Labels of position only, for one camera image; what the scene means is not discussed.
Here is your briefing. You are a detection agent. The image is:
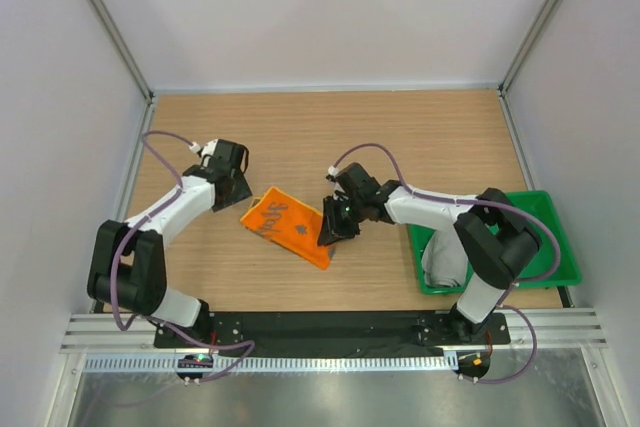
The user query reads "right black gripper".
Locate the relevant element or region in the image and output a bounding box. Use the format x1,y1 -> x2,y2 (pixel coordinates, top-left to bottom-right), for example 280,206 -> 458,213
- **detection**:
318,195 -> 367,247

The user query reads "grey orange happy towel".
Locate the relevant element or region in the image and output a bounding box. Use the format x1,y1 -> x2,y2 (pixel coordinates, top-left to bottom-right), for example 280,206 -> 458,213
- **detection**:
240,186 -> 334,270

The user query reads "grey panda towel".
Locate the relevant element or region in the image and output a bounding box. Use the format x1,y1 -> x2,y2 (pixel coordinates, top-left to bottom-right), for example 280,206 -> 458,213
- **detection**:
421,230 -> 468,288

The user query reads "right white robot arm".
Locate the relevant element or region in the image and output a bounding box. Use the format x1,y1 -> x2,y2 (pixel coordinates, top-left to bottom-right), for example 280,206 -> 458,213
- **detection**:
317,162 -> 542,343

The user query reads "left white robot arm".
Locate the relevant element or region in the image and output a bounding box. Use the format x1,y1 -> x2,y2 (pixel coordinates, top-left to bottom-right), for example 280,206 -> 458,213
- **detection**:
87,139 -> 252,347

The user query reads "green plastic tray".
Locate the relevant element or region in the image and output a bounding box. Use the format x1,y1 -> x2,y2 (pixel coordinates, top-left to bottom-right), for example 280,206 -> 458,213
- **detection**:
408,190 -> 582,295

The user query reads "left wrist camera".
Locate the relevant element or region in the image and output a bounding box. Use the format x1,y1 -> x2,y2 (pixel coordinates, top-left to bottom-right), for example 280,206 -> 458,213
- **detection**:
189,139 -> 218,158

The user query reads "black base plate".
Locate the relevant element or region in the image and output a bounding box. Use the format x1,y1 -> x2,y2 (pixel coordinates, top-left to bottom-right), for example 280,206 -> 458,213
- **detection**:
181,310 -> 511,359

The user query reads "slotted cable duct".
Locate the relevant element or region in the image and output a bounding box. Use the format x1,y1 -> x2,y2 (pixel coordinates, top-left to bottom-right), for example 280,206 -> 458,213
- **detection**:
83,351 -> 458,374

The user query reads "front aluminium rail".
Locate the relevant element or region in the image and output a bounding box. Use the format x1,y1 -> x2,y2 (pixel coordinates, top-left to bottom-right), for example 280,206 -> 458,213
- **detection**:
60,308 -> 608,354

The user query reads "left aluminium frame post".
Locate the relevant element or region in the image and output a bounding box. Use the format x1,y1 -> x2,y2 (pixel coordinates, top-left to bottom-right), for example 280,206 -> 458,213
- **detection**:
86,0 -> 154,104

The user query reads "aluminium frame post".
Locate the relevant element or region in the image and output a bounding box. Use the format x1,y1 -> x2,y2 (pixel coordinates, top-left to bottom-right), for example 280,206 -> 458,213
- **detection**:
86,0 -> 154,104
498,0 -> 563,97

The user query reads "right aluminium frame post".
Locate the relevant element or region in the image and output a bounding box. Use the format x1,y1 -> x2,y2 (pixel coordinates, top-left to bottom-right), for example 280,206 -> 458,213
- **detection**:
498,0 -> 563,97

